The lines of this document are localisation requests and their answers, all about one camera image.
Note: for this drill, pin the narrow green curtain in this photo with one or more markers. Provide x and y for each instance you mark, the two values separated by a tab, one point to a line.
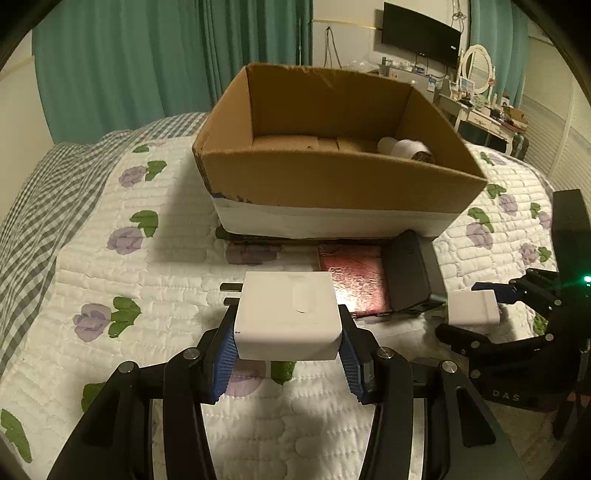
501	41

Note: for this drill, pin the pink foil box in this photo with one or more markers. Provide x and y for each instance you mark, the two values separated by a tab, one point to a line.
355	281

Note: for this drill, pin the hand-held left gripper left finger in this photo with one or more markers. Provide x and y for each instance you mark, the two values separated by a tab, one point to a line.
220	367

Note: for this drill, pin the grey checked blanket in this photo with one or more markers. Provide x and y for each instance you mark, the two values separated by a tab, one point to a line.
41	217

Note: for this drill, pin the black wall television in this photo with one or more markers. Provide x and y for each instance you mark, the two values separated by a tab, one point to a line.
420	32

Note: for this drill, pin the white paper cup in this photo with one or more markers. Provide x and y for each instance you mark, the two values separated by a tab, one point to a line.
406	148

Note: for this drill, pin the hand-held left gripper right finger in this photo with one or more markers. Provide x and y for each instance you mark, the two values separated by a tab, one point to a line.
355	369

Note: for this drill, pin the small white power adapter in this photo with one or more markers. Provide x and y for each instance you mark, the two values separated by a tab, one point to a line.
473	308

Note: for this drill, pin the dark grey rectangular case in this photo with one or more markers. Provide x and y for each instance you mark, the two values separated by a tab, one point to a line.
408	272

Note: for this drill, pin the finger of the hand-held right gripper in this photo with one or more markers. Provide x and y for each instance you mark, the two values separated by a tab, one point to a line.
480	348
531	288

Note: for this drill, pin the white dressing table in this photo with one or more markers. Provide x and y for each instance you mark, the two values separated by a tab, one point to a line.
485	120

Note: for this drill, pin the white oval vanity mirror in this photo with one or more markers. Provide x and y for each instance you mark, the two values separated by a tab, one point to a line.
477	67

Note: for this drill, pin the wide green curtain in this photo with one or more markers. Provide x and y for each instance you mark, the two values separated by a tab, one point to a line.
138	60

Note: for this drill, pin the white floral quilt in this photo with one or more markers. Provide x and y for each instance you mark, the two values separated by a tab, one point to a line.
152	295

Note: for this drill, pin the cluttered desk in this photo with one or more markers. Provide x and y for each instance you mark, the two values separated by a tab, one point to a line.
397	71

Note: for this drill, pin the brown cardboard box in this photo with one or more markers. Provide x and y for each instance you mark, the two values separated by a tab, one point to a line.
332	194

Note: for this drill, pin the large white power adapter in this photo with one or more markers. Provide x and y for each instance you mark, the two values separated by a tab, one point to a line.
286	318

